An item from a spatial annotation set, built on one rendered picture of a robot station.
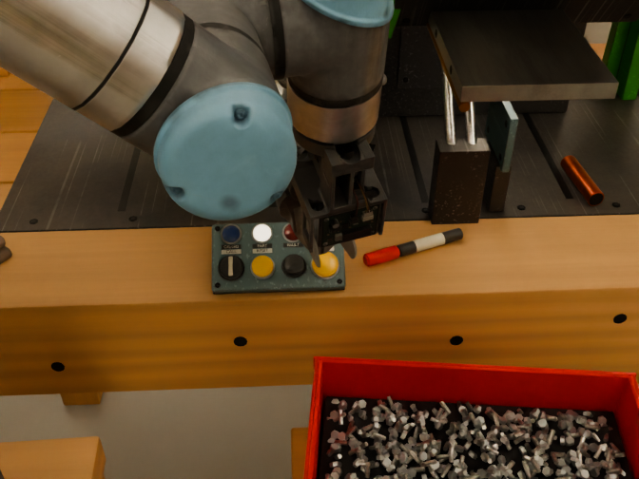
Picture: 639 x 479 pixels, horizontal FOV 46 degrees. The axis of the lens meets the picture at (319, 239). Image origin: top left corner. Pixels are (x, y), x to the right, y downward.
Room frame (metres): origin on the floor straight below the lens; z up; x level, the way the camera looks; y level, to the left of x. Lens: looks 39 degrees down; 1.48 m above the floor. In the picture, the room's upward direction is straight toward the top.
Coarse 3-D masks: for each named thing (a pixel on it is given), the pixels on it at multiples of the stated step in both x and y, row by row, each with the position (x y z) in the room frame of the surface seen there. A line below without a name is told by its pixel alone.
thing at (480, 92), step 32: (448, 32) 0.82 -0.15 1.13; (480, 32) 0.82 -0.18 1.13; (512, 32) 0.82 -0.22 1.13; (544, 32) 0.82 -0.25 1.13; (576, 32) 0.82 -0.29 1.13; (448, 64) 0.76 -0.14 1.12; (480, 64) 0.74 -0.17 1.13; (512, 64) 0.74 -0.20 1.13; (544, 64) 0.74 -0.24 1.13; (576, 64) 0.74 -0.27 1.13; (480, 96) 0.69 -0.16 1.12; (512, 96) 0.69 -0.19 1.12; (544, 96) 0.69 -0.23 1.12; (576, 96) 0.69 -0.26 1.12; (608, 96) 0.70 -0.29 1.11
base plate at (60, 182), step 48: (48, 144) 0.95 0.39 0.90; (96, 144) 0.95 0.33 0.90; (384, 144) 0.95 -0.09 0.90; (432, 144) 0.95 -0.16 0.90; (528, 144) 0.95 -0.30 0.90; (576, 144) 0.95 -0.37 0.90; (624, 144) 0.95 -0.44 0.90; (48, 192) 0.83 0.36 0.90; (96, 192) 0.83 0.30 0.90; (144, 192) 0.83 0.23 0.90; (528, 192) 0.83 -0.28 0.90; (576, 192) 0.83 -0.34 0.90; (624, 192) 0.83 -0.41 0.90
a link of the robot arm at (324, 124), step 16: (384, 80) 0.55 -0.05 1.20; (288, 96) 0.53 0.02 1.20; (304, 112) 0.52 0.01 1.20; (320, 112) 0.51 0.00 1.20; (336, 112) 0.51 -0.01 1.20; (352, 112) 0.51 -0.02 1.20; (368, 112) 0.52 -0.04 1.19; (304, 128) 0.52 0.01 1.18; (320, 128) 0.51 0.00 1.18; (336, 128) 0.51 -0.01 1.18; (352, 128) 0.51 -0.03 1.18; (368, 128) 0.53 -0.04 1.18
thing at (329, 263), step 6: (324, 258) 0.65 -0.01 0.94; (330, 258) 0.65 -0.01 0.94; (336, 258) 0.65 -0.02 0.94; (312, 264) 0.64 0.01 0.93; (324, 264) 0.64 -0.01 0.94; (330, 264) 0.64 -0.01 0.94; (336, 264) 0.64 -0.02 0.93; (318, 270) 0.64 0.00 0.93; (324, 270) 0.64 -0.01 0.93; (330, 270) 0.64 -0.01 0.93; (336, 270) 0.64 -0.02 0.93; (324, 276) 0.63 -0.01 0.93; (330, 276) 0.64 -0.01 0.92
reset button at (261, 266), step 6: (258, 258) 0.65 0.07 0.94; (264, 258) 0.65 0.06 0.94; (252, 264) 0.64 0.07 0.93; (258, 264) 0.64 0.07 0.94; (264, 264) 0.64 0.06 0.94; (270, 264) 0.64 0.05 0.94; (252, 270) 0.64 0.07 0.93; (258, 270) 0.63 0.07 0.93; (264, 270) 0.64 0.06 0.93; (270, 270) 0.64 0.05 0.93; (258, 276) 0.63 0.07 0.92; (264, 276) 0.63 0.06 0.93
